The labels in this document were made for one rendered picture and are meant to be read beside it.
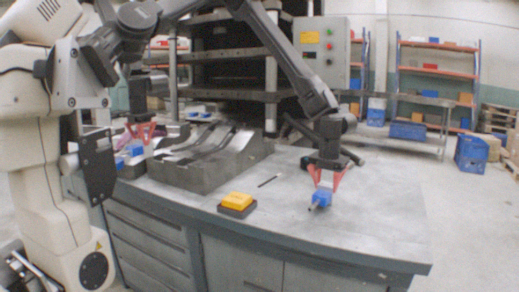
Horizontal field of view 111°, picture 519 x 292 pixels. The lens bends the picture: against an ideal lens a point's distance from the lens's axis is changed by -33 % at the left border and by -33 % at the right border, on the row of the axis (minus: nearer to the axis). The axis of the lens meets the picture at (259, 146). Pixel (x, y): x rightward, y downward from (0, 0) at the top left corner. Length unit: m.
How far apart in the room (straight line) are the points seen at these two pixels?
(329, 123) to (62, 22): 0.65
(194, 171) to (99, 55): 0.48
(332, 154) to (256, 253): 0.35
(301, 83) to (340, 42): 0.79
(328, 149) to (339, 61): 0.83
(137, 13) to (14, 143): 0.33
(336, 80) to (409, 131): 2.97
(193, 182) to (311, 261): 0.41
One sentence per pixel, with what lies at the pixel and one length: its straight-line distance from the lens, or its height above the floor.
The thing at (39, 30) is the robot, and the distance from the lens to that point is 0.57.
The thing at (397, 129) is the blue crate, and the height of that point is 0.38.
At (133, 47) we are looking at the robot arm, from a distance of 0.53.
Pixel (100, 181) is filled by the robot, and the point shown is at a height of 0.93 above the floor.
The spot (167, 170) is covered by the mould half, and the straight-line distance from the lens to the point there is 0.88.
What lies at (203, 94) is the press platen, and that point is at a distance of 1.76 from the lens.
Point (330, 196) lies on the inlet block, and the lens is 0.74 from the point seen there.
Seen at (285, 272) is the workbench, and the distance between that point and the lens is 0.78.
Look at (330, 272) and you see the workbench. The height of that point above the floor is 0.68.
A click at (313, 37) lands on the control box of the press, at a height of 1.35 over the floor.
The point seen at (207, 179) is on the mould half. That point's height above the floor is 0.85.
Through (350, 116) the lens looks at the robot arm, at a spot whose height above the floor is 1.04.
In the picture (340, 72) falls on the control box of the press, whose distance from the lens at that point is 1.44.
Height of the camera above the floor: 1.15
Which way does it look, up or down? 16 degrees down
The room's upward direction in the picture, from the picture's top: straight up
